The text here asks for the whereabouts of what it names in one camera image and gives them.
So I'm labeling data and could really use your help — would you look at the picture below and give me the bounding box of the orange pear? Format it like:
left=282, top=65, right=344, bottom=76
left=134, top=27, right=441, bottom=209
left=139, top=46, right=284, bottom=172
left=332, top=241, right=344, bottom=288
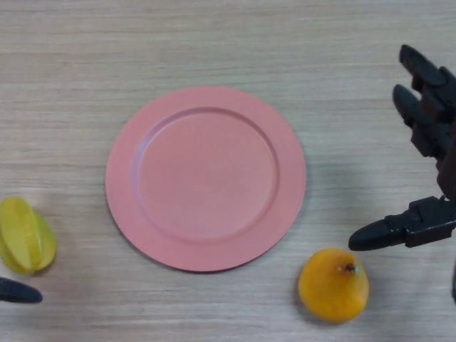
left=298, top=248, right=370, bottom=324

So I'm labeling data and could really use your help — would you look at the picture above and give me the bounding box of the yellow starfruit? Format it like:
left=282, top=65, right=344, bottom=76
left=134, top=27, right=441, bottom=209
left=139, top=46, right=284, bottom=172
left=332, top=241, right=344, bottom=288
left=0, top=196, right=57, bottom=275

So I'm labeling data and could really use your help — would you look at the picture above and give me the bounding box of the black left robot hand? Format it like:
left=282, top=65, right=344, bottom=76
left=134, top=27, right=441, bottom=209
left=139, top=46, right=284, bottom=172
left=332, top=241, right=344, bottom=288
left=0, top=277, right=43, bottom=304

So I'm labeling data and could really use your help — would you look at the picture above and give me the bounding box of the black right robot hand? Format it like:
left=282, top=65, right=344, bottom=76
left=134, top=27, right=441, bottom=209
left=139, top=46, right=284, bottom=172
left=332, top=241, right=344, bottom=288
left=348, top=44, right=456, bottom=252

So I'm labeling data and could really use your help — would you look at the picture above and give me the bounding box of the pink round plate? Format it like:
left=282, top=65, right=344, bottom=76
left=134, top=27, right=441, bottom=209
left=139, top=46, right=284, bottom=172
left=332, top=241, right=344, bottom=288
left=105, top=85, right=307, bottom=274

